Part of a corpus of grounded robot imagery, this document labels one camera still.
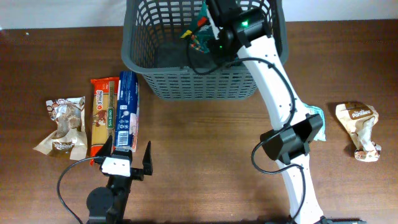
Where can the green coffee mix bag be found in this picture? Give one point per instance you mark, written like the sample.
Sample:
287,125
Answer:
200,31

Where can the brown pastry snack bag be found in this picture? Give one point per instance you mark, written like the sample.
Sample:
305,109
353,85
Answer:
69,139

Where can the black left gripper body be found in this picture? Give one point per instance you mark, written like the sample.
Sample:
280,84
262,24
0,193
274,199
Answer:
122,185

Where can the blue pasta packet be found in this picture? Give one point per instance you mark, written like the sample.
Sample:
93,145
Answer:
127,111

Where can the grey plastic basket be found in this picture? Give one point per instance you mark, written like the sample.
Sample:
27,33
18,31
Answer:
153,48

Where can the brown Pantree snack bag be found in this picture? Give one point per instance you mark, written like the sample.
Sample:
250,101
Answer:
358,120

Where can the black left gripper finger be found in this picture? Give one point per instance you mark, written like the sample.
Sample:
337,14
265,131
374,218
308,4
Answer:
147,160
106,148

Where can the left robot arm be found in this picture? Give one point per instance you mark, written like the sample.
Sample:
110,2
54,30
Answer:
108,204

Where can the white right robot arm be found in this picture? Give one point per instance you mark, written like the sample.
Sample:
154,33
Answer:
246,36

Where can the San Remo spaghetti packet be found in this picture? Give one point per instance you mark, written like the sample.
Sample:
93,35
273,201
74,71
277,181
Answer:
104,111

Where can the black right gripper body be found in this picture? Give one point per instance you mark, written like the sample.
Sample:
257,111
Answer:
218,51

